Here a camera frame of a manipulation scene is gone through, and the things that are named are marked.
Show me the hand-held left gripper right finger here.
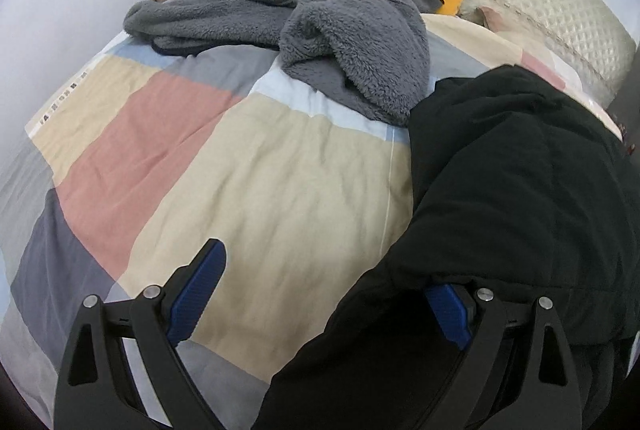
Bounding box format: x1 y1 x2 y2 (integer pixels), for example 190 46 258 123
424 282 583 430

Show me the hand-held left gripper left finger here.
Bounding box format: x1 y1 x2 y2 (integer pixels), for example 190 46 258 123
52 238 227 430

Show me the black puffer jacket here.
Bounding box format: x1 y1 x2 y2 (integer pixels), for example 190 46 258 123
250 64 640 430

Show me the pastel checked bed cover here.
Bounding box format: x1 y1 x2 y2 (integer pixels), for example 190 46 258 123
0 12 621 430

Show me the grey fleece garment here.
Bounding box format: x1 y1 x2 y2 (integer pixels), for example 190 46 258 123
122 0 446 128

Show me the pink checked pillow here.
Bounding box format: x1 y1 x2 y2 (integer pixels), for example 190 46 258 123
460 6 586 85

